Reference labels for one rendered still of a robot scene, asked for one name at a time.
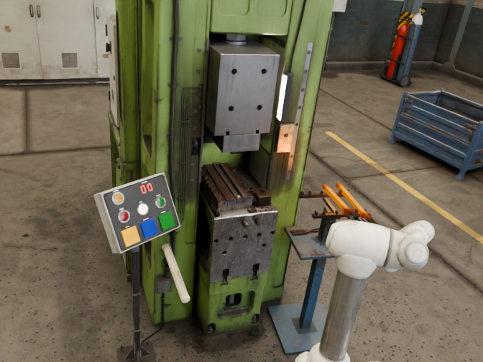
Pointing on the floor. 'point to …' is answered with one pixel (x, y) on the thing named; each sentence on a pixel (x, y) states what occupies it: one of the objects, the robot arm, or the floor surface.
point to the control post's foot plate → (124, 353)
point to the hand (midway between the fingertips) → (352, 215)
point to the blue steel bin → (442, 127)
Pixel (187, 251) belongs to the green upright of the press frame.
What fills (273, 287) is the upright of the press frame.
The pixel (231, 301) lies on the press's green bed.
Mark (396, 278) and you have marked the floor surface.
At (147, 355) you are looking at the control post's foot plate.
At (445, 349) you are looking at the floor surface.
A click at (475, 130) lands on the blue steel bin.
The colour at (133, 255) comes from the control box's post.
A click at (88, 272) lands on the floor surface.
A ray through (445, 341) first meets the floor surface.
